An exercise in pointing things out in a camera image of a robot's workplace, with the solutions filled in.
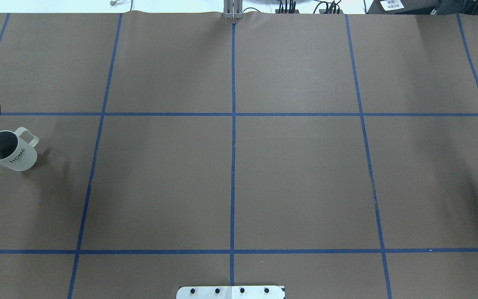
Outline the aluminium frame post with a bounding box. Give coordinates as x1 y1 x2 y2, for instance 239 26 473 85
222 0 244 20

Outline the white ceramic mug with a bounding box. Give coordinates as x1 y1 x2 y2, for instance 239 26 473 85
0 127 40 172

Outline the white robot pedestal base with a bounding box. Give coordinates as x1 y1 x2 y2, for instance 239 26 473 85
176 285 286 299

